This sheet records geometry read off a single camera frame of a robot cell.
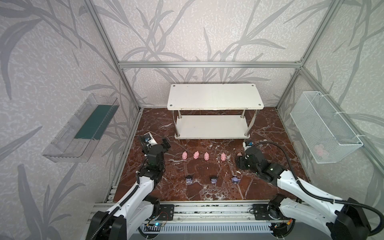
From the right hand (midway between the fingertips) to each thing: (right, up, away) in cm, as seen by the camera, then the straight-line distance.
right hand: (239, 153), depth 84 cm
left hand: (-45, +11, -2) cm, 47 cm away
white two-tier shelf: (-11, +26, +35) cm, 45 cm away
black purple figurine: (-28, -14, -4) cm, 32 cm away
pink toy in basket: (+38, +4, -10) cm, 40 cm away
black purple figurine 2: (-15, -13, -5) cm, 21 cm away
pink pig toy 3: (-18, -4, +7) cm, 20 cm away
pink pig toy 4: (-8, -4, +8) cm, 12 cm away
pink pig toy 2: (-25, -3, +9) cm, 27 cm away
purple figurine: (-3, -14, -2) cm, 15 cm away
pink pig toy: (-32, -3, +9) cm, 34 cm away
